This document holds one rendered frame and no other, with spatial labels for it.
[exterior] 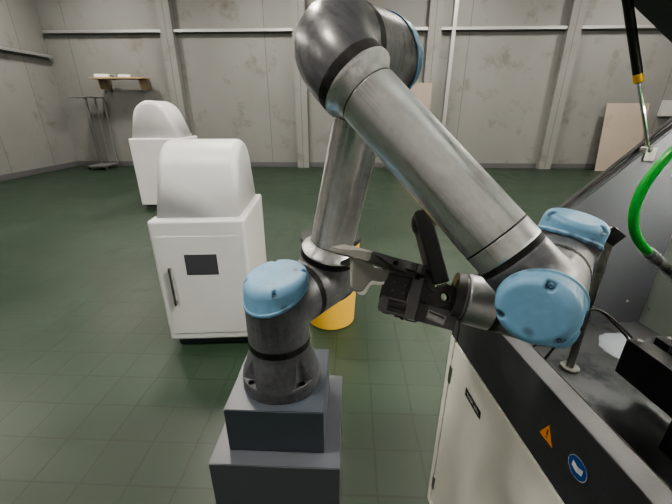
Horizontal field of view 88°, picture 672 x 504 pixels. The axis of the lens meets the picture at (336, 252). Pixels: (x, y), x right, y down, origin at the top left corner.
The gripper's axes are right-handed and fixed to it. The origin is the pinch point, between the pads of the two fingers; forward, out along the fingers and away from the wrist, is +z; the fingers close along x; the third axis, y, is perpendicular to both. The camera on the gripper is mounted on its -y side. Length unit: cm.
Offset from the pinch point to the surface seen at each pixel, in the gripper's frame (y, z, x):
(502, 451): 30, -42, 32
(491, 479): 38, -43, 38
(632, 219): -16.1, -42.3, 2.2
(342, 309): 14, 14, 181
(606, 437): 16.4, -45.3, 5.0
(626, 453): 17.3, -46.8, 2.9
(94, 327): 71, 177, 171
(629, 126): -571, -489, 808
